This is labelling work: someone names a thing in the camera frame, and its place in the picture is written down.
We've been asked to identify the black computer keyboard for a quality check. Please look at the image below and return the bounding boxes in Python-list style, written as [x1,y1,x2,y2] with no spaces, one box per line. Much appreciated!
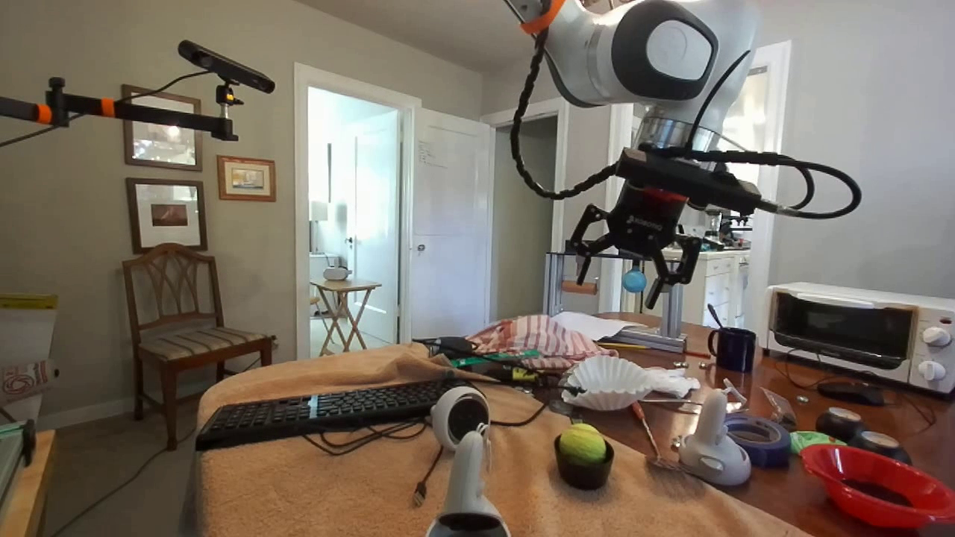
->
[194,377,464,454]

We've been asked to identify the white toaster oven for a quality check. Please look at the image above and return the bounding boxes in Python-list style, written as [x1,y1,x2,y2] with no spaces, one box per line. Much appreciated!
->
[765,280,955,398]

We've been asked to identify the small black bowl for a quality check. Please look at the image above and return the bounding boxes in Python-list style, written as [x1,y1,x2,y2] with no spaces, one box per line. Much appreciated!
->
[552,429,619,492]

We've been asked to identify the white box with yellow rim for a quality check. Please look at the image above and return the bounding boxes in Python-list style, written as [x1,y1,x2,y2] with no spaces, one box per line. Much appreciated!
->
[0,292,61,426]

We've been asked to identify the red plastic bowl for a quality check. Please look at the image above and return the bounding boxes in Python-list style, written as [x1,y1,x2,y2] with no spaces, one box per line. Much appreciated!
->
[799,441,955,532]

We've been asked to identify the thin black camera cable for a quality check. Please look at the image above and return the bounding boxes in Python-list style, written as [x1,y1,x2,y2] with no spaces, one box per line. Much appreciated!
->
[683,49,867,220]

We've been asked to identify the light wooden side table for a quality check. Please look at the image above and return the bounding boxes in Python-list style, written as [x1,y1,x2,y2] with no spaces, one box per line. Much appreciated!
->
[0,413,61,537]

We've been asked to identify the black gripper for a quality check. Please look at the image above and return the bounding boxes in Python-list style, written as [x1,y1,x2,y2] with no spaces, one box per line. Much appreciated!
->
[565,183,708,310]

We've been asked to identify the black stereo camera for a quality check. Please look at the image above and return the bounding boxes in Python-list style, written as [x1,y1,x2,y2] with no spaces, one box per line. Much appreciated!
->
[176,40,279,98]

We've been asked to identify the small wooden framed picture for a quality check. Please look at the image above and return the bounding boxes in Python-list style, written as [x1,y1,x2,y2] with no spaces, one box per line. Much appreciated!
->
[214,152,282,207]

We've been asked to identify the small green object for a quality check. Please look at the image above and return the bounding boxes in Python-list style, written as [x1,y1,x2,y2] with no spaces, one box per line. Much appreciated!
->
[789,426,835,456]

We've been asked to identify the navy blue mug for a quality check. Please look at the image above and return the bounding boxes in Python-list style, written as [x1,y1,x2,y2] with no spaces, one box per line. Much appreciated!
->
[708,326,762,377]

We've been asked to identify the black keyboard usb cable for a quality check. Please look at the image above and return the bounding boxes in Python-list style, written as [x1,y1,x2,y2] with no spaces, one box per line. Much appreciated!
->
[297,398,552,504]

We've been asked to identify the orange cable tie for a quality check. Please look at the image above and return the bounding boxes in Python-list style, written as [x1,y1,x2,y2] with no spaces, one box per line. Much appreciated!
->
[516,0,571,43]

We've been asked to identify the small black round object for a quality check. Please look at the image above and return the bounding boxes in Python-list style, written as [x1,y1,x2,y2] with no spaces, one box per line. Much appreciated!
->
[814,402,867,441]
[850,426,914,466]

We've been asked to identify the red white striped cloth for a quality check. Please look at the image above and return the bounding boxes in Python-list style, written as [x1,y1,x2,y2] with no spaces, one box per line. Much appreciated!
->
[467,314,610,377]

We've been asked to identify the wooden dining chair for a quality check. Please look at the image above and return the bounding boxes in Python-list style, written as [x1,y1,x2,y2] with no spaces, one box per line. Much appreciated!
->
[120,243,282,454]

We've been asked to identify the white paper sheets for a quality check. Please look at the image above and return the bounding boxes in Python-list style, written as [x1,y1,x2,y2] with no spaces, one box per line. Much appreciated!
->
[549,307,652,347]

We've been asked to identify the small wooden folding table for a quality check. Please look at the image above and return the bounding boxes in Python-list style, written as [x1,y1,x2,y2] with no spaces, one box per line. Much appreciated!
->
[311,278,386,359]

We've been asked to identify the blue tape roll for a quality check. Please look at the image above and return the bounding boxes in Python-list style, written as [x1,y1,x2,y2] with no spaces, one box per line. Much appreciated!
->
[725,413,796,472]

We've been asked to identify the wooden handled utensil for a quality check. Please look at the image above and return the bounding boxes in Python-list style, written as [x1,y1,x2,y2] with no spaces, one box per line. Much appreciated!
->
[628,399,683,472]

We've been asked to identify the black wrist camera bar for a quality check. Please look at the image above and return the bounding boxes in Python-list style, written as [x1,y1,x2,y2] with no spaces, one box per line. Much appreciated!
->
[613,146,789,214]

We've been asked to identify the beige terry towel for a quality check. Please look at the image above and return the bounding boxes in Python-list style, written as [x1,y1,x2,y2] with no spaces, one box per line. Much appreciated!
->
[191,340,810,537]

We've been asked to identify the metal clamp stand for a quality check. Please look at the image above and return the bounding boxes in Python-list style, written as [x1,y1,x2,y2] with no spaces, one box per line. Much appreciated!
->
[541,249,698,347]

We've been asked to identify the grey framed landscape picture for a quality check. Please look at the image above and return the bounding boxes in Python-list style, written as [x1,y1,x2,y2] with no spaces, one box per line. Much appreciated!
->
[120,84,207,173]

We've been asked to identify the green handled tool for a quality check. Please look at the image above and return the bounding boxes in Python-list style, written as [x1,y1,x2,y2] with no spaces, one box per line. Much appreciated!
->
[449,352,541,384]

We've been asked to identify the white coffee filter stack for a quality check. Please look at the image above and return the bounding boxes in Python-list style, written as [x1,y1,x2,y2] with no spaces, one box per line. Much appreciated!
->
[559,352,661,414]

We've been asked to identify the black framed matted picture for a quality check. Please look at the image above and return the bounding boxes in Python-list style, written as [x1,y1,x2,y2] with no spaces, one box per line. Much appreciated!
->
[122,177,211,256]

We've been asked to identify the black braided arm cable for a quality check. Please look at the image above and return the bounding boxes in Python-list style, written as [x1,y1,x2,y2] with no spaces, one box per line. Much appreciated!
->
[508,35,631,202]

